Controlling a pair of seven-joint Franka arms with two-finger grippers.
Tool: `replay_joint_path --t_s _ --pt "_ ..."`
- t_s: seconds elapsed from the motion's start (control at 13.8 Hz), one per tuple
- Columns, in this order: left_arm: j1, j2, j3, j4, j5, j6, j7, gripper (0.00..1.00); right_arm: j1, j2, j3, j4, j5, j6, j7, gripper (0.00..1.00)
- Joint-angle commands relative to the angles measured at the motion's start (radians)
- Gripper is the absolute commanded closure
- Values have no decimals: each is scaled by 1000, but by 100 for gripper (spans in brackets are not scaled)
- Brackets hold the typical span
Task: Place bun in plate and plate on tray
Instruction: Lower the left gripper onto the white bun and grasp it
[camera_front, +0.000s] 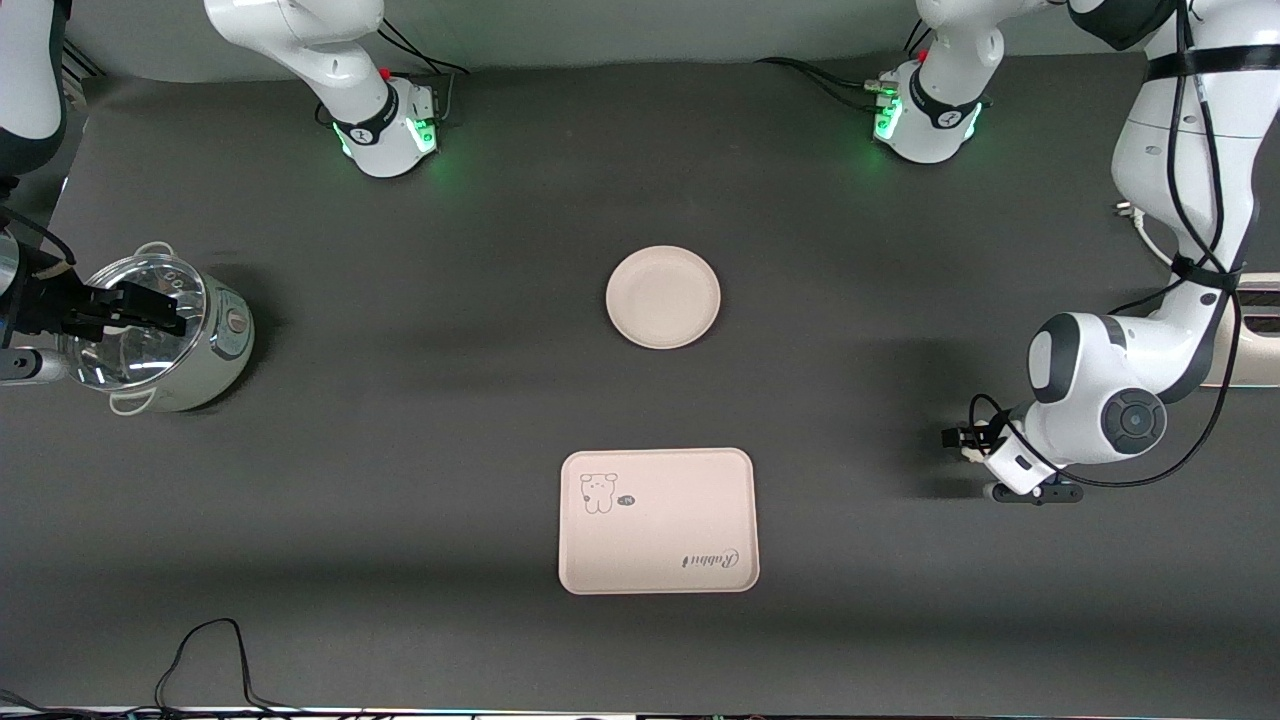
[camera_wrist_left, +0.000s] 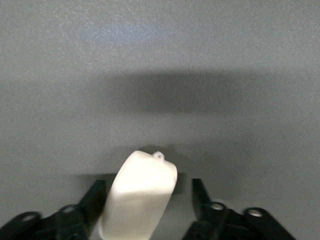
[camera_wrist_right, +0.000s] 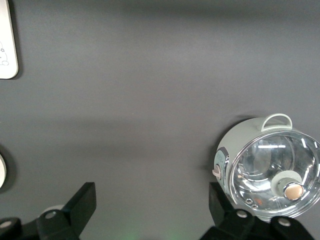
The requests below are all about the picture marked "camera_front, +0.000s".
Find round beige plate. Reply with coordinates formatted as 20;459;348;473
606;245;722;351

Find black left arm base cables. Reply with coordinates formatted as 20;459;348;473
755;20;933;111

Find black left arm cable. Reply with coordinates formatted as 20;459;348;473
968;0;1247;491

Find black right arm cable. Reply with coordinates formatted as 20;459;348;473
0;205;77;267

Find pale green electric pot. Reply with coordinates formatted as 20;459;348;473
105;240;256;416

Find black right arm base cables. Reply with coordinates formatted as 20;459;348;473
375;18;471;126

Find glass pot lid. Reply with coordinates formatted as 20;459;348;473
57;253;209;391

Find white toaster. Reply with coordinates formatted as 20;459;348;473
1200;270;1280;389

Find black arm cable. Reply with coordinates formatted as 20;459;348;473
0;205;77;267
968;0;1247;491

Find beige rectangular rabbit tray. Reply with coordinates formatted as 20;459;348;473
558;447;761;596

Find black arm base cables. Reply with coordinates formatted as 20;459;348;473
755;20;933;111
375;18;471;126

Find aluminium frame rail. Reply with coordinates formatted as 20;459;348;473
62;36;107;83

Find white toaster power cable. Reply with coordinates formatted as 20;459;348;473
1113;198;1177;269

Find dark grey table cover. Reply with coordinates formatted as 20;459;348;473
0;40;1280;713

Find thin black loose cable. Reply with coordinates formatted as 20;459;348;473
155;618;301;716

